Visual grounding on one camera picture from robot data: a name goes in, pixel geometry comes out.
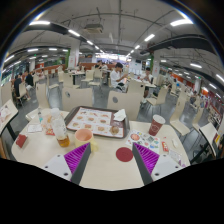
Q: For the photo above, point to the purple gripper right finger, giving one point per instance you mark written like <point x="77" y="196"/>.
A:
<point x="153" y="166"/>

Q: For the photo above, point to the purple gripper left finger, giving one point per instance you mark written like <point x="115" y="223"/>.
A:
<point x="70" y="166"/>

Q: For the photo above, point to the small water bottle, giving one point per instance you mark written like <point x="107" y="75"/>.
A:
<point x="40" y="115"/>

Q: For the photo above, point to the colourful leaflet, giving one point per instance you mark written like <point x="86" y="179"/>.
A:
<point x="144" y="139"/>

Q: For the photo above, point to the small red packet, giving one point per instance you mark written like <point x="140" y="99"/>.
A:
<point x="165" y="147"/>

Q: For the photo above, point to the red round coaster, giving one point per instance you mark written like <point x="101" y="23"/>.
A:
<point x="124" y="154"/>

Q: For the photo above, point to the pink plastic cup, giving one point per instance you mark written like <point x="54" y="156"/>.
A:
<point x="84" y="136"/>

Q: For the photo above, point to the clear plastic bottle with tea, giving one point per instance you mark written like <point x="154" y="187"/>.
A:
<point x="59" y="128"/>

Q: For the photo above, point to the red paper cup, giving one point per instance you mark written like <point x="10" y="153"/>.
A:
<point x="157" y="122"/>

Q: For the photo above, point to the paper tray liner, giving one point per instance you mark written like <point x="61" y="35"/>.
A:
<point x="95" y="122"/>

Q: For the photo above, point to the brown food tray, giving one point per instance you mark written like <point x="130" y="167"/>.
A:
<point x="96" y="122"/>

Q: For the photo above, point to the white receipt paper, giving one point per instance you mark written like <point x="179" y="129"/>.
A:
<point x="34" y="128"/>

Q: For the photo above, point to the crumpled white napkin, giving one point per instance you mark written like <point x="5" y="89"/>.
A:
<point x="120" y="115"/>

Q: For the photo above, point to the beige chair right front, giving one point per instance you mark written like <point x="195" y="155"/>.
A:
<point x="130" y="102"/>

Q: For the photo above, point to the beige chair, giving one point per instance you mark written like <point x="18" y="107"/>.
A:
<point x="159" y="100"/>
<point x="72" y="98"/>
<point x="130" y="102"/>

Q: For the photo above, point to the red card left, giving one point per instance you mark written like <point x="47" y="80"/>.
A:
<point x="21" y="139"/>

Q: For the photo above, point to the beige chair left front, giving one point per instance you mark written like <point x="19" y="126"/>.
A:
<point x="72" y="98"/>

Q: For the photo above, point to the beige chair far right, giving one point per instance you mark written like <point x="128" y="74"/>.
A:
<point x="159" y="100"/>

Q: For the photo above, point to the neighbouring table right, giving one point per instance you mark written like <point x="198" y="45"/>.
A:
<point x="212" y="137"/>

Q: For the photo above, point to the neighbouring table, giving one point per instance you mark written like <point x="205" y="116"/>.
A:
<point x="212" y="137"/>
<point x="7" y="113"/>

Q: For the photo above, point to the seated person right background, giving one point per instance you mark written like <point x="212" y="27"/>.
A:
<point x="148" y="77"/>

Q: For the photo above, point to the man in white shirt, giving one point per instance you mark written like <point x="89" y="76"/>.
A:
<point x="117" y="79"/>

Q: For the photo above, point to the neighbouring table left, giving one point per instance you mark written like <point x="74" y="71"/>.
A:
<point x="7" y="113"/>

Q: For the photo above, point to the person in black shirt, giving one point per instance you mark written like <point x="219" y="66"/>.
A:
<point x="29" y="83"/>

